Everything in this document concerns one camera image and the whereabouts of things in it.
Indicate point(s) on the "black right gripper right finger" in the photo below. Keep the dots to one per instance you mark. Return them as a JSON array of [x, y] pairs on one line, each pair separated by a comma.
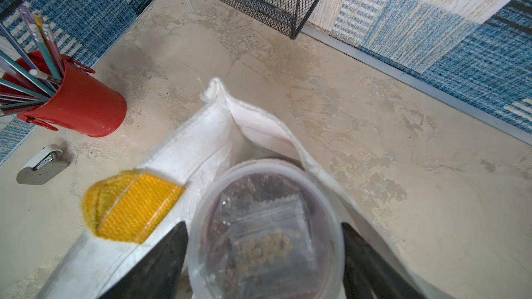
[[367, 275]]

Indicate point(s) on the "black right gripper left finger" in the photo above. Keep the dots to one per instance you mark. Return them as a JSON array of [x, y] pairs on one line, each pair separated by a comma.
[[157, 275]]

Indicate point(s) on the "white canvas tote bag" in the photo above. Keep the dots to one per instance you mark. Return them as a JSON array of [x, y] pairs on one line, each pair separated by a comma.
[[223, 134]]

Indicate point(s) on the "clear plastic seed jar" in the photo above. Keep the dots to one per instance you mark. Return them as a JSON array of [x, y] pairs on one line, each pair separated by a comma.
[[265, 229]]

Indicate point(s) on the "red metal pencil bucket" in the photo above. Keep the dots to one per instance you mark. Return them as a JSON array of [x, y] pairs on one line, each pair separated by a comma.
[[82, 104]]

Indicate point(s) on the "bundle of coloured pencils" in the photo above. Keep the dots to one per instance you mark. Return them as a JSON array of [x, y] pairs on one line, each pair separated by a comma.
[[34, 79]]

